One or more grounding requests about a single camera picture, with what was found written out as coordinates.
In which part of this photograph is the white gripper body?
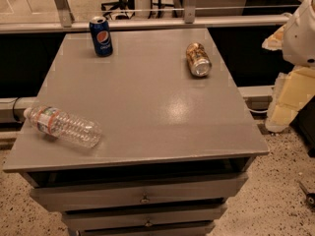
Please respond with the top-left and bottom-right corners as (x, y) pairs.
(283, 0), (315, 67)

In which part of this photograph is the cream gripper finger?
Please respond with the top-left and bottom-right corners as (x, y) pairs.
(262, 26), (284, 51)
(265, 66), (315, 133)

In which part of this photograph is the orange soda can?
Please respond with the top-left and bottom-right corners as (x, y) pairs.
(186, 42), (212, 78)

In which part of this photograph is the blue Pepsi can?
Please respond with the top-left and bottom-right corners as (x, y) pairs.
(89, 17), (113, 57)

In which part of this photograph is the black caster wheel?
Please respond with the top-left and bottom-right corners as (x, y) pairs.
(298, 181), (315, 207)

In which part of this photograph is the grey drawer cabinet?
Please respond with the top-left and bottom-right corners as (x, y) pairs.
(2, 28), (271, 236)

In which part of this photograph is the top grey drawer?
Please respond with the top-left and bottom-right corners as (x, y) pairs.
(31, 172), (248, 211)

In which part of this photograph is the grey drawer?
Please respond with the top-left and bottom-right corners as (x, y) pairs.
(80, 221), (215, 236)
(31, 172), (248, 211)
(62, 203), (226, 230)

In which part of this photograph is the middle grey drawer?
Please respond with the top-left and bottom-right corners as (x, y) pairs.
(62, 203), (226, 230)

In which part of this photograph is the black office chair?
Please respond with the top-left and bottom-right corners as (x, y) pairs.
(100, 0), (135, 20)

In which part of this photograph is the bottom grey drawer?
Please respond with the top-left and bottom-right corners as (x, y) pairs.
(80, 221), (215, 236)

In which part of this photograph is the grey metal railing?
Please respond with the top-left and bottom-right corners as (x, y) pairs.
(0, 0), (303, 33)

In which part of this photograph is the clear plastic water bottle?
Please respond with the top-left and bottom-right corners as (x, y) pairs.
(24, 105), (101, 148)

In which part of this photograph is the grey floor pipe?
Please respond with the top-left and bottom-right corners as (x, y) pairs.
(0, 97), (36, 123)

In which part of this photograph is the white cable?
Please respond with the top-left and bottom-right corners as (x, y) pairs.
(248, 106), (271, 115)

